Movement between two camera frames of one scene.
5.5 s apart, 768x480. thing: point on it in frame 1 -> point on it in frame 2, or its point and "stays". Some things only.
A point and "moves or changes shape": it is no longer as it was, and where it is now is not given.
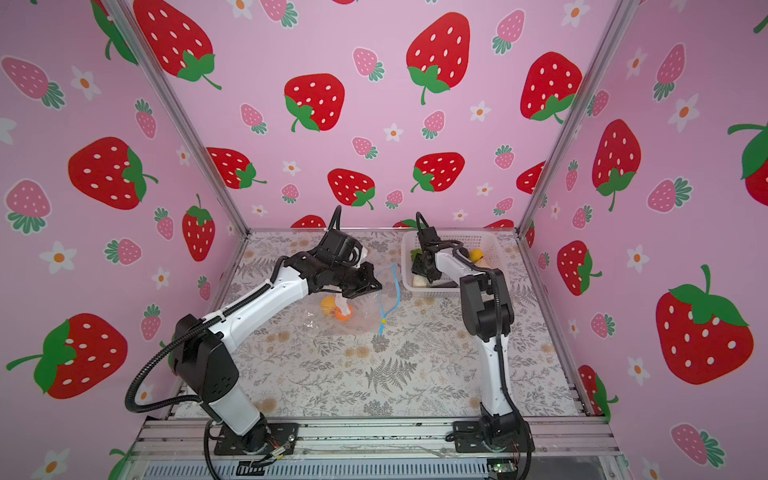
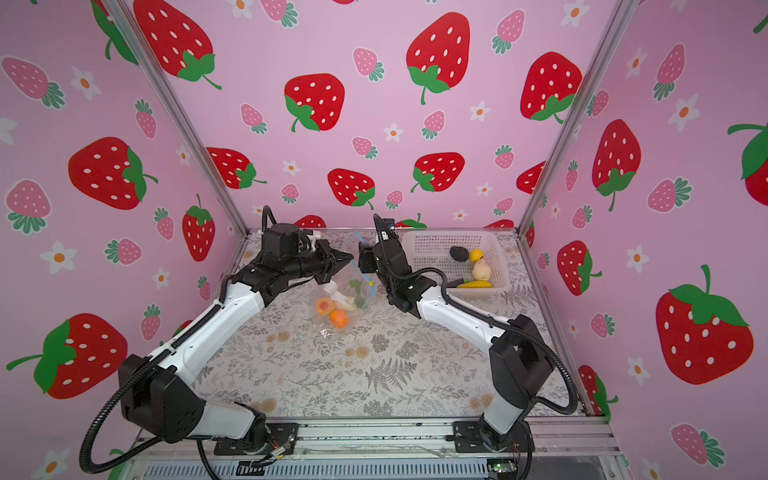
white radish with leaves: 418,281 moves or changes shape
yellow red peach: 328,305 stays
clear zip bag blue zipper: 365,313 moves or changes shape
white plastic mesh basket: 491,244 stays
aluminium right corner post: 623,15 stays
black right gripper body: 420,264 -> 370,263
